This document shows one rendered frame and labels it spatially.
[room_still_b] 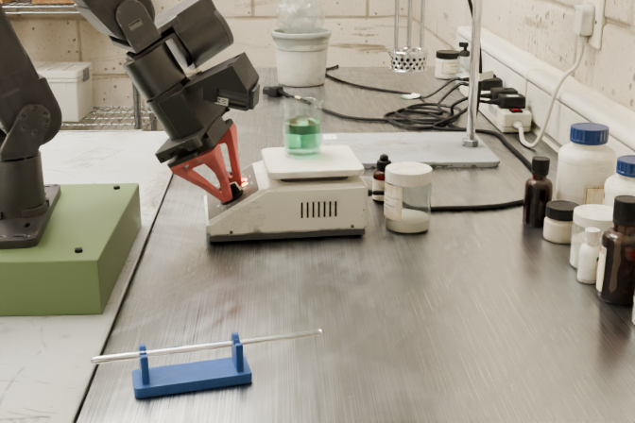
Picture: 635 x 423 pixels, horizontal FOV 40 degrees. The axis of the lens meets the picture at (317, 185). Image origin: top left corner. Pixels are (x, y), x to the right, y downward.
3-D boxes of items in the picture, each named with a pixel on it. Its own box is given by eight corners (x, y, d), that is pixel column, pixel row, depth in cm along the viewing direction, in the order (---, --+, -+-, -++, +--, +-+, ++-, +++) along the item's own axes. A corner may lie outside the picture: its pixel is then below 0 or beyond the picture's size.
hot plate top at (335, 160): (268, 179, 106) (267, 173, 105) (260, 154, 117) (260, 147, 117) (366, 176, 107) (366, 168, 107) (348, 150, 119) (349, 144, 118)
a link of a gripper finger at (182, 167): (263, 172, 110) (224, 109, 106) (244, 201, 104) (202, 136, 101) (220, 189, 113) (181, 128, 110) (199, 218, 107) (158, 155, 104)
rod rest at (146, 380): (134, 399, 73) (132, 361, 72) (132, 380, 76) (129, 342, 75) (252, 383, 75) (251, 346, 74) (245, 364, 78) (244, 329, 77)
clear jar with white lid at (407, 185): (417, 217, 116) (419, 160, 114) (438, 231, 111) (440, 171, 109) (376, 222, 114) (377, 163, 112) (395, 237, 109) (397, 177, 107)
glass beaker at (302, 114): (274, 155, 114) (273, 94, 112) (310, 149, 117) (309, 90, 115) (297, 166, 110) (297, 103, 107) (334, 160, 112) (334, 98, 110)
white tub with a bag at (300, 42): (325, 90, 201) (326, -6, 194) (266, 87, 203) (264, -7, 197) (335, 78, 214) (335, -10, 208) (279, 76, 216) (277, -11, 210)
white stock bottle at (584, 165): (545, 226, 113) (553, 128, 109) (561, 210, 119) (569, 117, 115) (601, 235, 110) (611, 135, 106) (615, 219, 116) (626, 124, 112)
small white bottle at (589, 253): (580, 285, 95) (585, 233, 93) (574, 277, 97) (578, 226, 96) (601, 284, 95) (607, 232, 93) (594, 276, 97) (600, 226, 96)
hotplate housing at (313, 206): (206, 245, 106) (204, 183, 104) (204, 211, 119) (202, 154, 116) (385, 236, 109) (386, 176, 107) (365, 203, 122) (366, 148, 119)
